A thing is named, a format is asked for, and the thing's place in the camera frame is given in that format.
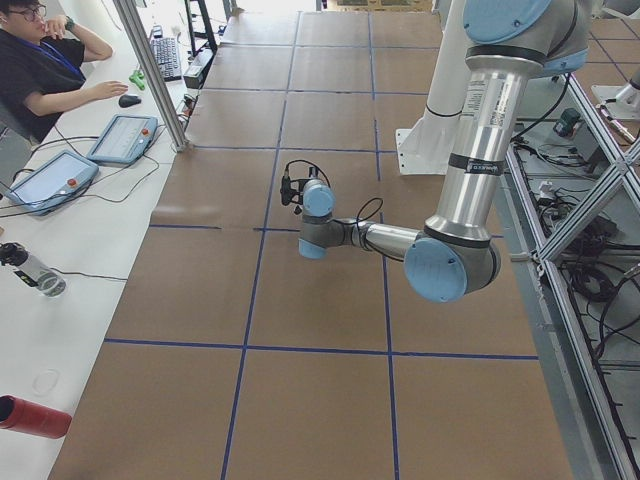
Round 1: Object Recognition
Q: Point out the black keyboard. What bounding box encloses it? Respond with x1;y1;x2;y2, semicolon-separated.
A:
150;37;182;81

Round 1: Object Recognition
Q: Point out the clear water bottle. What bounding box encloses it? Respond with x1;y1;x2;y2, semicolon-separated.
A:
1;242;66;297

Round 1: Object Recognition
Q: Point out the person's hand at face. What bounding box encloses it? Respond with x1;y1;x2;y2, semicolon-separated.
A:
44;15;69;39

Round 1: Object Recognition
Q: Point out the seated person black shirt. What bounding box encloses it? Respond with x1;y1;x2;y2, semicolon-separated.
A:
1;1;113;143

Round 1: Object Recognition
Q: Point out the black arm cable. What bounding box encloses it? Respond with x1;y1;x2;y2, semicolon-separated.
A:
282;159;416;261

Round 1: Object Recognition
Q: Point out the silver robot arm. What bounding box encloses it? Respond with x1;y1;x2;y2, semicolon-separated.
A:
281;1;593;303

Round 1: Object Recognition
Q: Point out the blue teach pendant far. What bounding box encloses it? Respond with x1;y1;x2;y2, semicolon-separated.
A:
86;114;158;165

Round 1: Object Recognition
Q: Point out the blue teach pendant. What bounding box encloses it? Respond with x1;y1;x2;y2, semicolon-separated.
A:
5;150;99;215
86;114;158;165

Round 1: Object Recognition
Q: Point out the blue teach pendant near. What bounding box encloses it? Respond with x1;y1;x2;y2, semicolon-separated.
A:
5;150;99;215

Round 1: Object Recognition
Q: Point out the person's hand on table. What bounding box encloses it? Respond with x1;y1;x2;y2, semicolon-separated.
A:
90;81;129;100

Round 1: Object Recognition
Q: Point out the aluminium frame post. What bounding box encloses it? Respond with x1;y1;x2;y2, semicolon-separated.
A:
113;0;189;152

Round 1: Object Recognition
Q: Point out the green power adapter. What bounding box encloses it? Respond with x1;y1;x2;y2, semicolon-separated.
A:
553;107;581;138

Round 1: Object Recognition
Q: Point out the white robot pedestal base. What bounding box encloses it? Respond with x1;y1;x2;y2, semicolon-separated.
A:
396;0;471;175

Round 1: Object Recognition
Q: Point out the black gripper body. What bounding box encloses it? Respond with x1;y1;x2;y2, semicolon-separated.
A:
291;177;320;215

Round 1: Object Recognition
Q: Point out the green tool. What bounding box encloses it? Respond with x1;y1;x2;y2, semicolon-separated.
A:
129;70;146;91

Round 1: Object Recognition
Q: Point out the aluminium side frame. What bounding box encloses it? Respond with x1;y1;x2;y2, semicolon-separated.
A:
499;62;639;479

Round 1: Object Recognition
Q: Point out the red metal bottle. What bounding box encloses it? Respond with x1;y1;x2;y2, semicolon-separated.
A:
1;395;72;439

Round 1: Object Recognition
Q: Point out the black computer mouse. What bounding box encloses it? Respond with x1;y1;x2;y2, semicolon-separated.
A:
118;94;141;108

